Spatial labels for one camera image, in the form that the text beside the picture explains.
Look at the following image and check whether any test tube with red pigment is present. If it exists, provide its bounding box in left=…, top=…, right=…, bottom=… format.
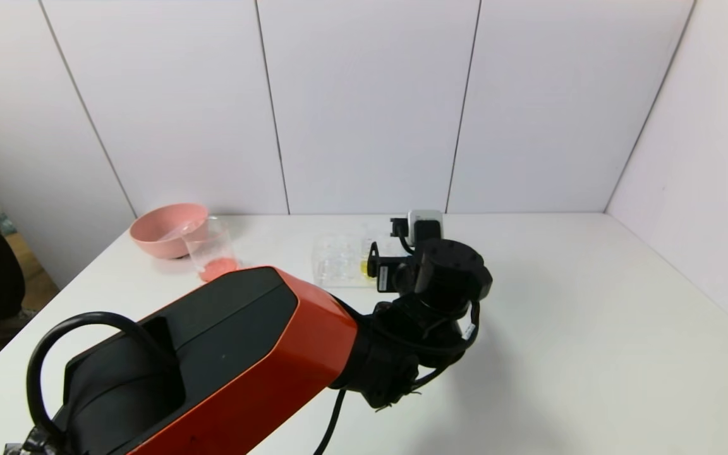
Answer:
left=161, top=220, right=204, bottom=243

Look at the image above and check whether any test tube with yellow pigment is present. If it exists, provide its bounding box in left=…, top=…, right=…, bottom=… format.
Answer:
left=359, top=222, right=379, bottom=277

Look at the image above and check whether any clear acrylic tube rack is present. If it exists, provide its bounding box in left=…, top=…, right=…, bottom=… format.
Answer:
left=312, top=233, right=410, bottom=289

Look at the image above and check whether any clear glass beaker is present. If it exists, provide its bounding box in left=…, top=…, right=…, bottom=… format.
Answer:
left=184, top=217, right=240, bottom=283

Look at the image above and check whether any pink plastic bowl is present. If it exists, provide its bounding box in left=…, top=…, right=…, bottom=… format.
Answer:
left=130, top=203, right=210, bottom=260

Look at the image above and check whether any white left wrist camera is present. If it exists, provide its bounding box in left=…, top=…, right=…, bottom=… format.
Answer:
left=391, top=210, right=444, bottom=247

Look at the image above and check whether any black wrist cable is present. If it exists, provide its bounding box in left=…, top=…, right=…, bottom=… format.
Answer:
left=312, top=389, right=348, bottom=455

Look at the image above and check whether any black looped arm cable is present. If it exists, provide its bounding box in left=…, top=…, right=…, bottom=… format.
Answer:
left=26, top=312, right=172, bottom=437

